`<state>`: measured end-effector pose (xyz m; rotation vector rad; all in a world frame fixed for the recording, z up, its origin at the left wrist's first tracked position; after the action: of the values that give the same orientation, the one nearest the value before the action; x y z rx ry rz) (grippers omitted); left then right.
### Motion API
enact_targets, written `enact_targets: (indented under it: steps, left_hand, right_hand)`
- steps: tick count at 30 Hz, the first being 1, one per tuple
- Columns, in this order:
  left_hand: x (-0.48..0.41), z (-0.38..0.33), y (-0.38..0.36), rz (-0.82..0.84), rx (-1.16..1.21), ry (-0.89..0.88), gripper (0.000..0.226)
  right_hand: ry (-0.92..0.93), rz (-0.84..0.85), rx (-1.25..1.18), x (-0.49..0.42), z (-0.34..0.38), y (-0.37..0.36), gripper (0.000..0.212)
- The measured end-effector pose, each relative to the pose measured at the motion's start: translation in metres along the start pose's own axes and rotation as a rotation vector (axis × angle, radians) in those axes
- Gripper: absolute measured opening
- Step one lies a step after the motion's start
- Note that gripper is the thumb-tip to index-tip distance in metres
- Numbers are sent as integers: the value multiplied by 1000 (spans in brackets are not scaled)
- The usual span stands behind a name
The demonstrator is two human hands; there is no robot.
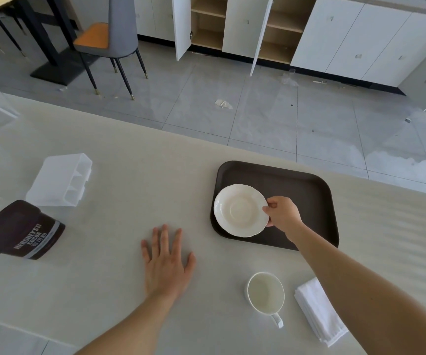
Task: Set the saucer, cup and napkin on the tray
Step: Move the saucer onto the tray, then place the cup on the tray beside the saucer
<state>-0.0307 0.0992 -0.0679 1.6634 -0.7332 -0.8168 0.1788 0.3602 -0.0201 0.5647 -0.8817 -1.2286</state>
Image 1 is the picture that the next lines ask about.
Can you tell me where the person's right hand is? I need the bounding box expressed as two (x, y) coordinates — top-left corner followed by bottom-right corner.
(262, 196), (304, 235)

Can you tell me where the person's left hand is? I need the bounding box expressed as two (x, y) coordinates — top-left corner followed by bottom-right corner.
(141, 224), (197, 301)

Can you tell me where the white scalloped saucer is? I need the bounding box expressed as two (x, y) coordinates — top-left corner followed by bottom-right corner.
(213, 184), (270, 238)

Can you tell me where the person's left forearm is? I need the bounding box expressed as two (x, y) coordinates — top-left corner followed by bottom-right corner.
(74, 290), (180, 355)

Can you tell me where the person's right forearm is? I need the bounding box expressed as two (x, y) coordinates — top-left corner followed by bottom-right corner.
(286, 222), (426, 355)

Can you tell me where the dark brown tray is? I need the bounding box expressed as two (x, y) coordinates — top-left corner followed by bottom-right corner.
(210, 160), (340, 252)

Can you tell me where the white ceramic cup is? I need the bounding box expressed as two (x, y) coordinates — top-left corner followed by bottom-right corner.
(245, 271), (285, 329)

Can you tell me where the white plastic divided container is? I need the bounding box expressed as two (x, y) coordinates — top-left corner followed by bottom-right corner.
(26, 153), (93, 208)

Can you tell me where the folded white napkin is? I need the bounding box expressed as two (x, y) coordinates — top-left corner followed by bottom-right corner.
(294, 277), (349, 348)

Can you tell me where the dark brown cocoa container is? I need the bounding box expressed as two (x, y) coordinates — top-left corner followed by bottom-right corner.
(0, 200), (66, 261)

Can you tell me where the white cabinet with open doors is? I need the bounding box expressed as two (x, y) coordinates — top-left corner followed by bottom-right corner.
(134, 0), (426, 112)

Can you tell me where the grey chair with orange seat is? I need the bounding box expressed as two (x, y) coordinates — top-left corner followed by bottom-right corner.
(73, 0), (149, 100)

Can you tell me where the black table base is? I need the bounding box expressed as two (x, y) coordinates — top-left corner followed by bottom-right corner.
(0, 0), (100, 86)

